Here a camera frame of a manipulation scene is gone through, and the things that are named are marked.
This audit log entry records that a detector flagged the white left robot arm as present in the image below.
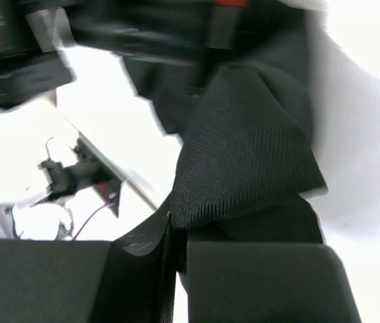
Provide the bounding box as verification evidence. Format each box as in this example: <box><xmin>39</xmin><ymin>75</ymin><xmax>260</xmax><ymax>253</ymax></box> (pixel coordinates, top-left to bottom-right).
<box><xmin>0</xmin><ymin>1</ymin><xmax>74</xmax><ymax>110</ymax></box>

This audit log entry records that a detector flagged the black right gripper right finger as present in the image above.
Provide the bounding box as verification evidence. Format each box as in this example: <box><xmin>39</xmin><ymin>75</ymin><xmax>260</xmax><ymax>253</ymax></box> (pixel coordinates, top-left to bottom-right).
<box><xmin>187</xmin><ymin>234</ymin><xmax>360</xmax><ymax>323</ymax></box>

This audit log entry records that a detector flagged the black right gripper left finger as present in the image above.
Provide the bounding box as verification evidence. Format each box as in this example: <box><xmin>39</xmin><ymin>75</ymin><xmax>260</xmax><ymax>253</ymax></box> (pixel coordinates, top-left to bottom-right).
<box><xmin>0</xmin><ymin>205</ymin><xmax>180</xmax><ymax>323</ymax></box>

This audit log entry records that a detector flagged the black pleated skirt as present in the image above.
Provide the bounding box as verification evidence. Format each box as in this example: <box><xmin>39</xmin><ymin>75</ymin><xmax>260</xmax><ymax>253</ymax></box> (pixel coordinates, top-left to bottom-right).
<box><xmin>71</xmin><ymin>0</ymin><xmax>328</xmax><ymax>243</ymax></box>

